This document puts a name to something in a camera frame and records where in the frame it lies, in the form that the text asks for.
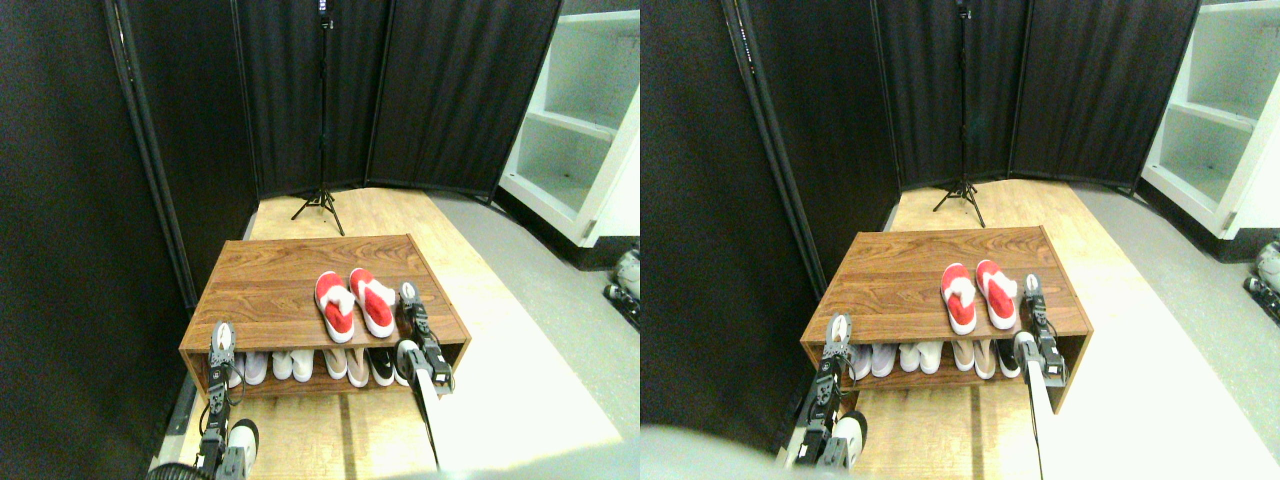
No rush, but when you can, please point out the black ribbed hose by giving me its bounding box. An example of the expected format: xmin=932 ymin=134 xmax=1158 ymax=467
xmin=145 ymin=461 xmax=217 ymax=480

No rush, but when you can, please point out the black tripod stand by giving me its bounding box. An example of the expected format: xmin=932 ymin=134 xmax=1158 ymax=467
xmin=291 ymin=0 xmax=346 ymax=238
xmin=932 ymin=0 xmax=987 ymax=230

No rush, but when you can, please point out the brown shoe rack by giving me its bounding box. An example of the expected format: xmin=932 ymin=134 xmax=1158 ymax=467
xmin=179 ymin=235 xmax=472 ymax=423
xmin=800 ymin=226 xmax=1094 ymax=423

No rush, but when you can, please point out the grey and black device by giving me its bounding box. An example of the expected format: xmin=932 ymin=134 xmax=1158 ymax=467
xmin=602 ymin=245 xmax=641 ymax=333
xmin=1242 ymin=240 xmax=1280 ymax=329

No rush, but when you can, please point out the red shoe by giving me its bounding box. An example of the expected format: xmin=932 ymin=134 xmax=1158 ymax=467
xmin=314 ymin=271 xmax=358 ymax=345
xmin=940 ymin=263 xmax=980 ymax=337
xmin=975 ymin=259 xmax=1020 ymax=332
xmin=349 ymin=268 xmax=398 ymax=340

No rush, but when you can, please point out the grey curtain stand foot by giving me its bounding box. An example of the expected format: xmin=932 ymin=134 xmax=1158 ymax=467
xmin=160 ymin=375 xmax=198 ymax=446

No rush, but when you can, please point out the black curtain stand pole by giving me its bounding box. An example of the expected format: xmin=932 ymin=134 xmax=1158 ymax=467
xmin=722 ymin=0 xmax=831 ymax=301
xmin=104 ymin=0 xmax=198 ymax=313

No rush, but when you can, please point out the white shelf unit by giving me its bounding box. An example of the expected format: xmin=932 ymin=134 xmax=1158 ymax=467
xmin=1138 ymin=0 xmax=1280 ymax=241
xmin=497 ymin=0 xmax=641 ymax=249

